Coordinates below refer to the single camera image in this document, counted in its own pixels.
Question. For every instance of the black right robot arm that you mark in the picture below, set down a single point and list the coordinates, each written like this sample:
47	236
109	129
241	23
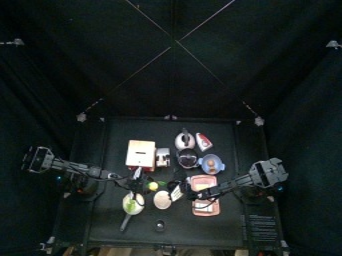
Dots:
262	174

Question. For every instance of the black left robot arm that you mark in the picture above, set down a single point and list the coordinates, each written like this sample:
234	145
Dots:
67	164

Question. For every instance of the yellow toy corn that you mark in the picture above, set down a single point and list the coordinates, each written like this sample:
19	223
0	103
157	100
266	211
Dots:
153	186

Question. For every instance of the beige round plate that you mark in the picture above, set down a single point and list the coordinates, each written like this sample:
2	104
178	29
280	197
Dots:
162	199

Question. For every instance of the white card tag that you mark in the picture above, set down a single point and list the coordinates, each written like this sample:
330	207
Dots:
177	193

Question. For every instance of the small green toy piece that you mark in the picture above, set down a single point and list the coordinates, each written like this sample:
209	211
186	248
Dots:
162	183

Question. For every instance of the pink toy tray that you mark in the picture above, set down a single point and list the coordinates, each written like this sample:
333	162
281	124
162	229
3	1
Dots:
208	208
204	182

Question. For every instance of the dark toy cooking pot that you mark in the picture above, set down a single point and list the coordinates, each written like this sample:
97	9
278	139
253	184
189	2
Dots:
187	158

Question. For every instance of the small silver toy appliance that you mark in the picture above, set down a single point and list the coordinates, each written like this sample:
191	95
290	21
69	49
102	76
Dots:
163	157

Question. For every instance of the blue toy bowl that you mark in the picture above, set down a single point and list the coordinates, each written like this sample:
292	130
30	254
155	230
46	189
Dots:
212	164

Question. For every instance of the brown toy egg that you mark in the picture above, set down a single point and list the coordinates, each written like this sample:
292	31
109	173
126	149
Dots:
210	163

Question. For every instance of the dark round toy lid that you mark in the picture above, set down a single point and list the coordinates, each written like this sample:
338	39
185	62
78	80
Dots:
159	225

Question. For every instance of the red and white toy carton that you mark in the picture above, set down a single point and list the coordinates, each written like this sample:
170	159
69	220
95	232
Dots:
204	141

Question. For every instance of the metal frame corner bracket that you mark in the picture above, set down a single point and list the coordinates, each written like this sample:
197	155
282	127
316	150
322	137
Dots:
81	116
260	120
170	117
333	44

